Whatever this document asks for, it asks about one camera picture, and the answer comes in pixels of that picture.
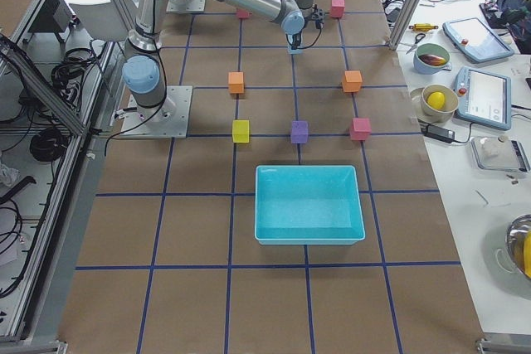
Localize pink block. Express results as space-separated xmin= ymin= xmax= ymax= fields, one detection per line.
xmin=236 ymin=8 xmax=251 ymax=19
xmin=329 ymin=0 xmax=345 ymax=19
xmin=349 ymin=118 xmax=372 ymax=141

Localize digital scale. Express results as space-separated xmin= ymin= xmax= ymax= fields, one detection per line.
xmin=470 ymin=136 xmax=530 ymax=172

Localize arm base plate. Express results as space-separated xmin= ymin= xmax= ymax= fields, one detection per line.
xmin=119 ymin=85 xmax=193 ymax=139
xmin=166 ymin=0 xmax=206 ymax=14

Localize beige bowl with lemon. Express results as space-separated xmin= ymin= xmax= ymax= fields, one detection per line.
xmin=420 ymin=85 xmax=459 ymax=123

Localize scissors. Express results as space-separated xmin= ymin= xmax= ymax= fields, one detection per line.
xmin=407 ymin=32 xmax=426 ymax=54

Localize pink block right front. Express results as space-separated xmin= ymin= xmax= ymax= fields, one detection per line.
xmin=349 ymin=118 xmax=372 ymax=141

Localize metal bowl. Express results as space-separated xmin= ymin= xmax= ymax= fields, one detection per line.
xmin=494 ymin=214 xmax=530 ymax=283

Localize brass cylinder tool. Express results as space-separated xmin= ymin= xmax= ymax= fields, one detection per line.
xmin=409 ymin=23 xmax=439 ymax=32

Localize yellow block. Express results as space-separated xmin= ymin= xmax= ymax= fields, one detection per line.
xmin=231 ymin=119 xmax=251 ymax=143

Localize pink block left front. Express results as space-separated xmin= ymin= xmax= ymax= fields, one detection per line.
xmin=329 ymin=0 xmax=345 ymax=19

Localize orange block right back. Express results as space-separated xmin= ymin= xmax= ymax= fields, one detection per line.
xmin=227 ymin=71 xmax=245 ymax=95

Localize black power brick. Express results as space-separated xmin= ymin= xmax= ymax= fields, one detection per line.
xmin=421 ymin=124 xmax=455 ymax=143

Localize purple block right side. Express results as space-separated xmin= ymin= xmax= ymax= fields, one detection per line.
xmin=290 ymin=120 xmax=309 ymax=144

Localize pink block left back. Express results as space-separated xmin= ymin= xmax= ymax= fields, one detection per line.
xmin=236 ymin=8 xmax=251 ymax=19

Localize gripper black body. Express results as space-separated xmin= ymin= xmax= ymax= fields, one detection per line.
xmin=286 ymin=29 xmax=304 ymax=48
xmin=307 ymin=4 xmax=325 ymax=30

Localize orange block right front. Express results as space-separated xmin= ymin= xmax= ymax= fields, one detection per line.
xmin=342 ymin=70 xmax=363 ymax=93

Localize blue bowl with fruit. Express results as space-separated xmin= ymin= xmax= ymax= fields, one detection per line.
xmin=413 ymin=43 xmax=450 ymax=75

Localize cyan tray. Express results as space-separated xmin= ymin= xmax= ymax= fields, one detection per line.
xmin=255 ymin=165 xmax=366 ymax=245

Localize blue teach pendant far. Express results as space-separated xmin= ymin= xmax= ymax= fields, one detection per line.
xmin=442 ymin=17 xmax=514 ymax=63

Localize blue teach pendant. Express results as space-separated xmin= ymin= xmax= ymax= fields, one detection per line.
xmin=442 ymin=17 xmax=514 ymax=63
xmin=454 ymin=66 xmax=512 ymax=131

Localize blue teach pendant near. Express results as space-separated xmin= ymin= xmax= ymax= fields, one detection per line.
xmin=454 ymin=66 xmax=512 ymax=131

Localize orange block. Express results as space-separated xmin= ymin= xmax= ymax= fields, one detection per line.
xmin=227 ymin=71 xmax=245 ymax=95
xmin=342 ymin=70 xmax=363 ymax=93

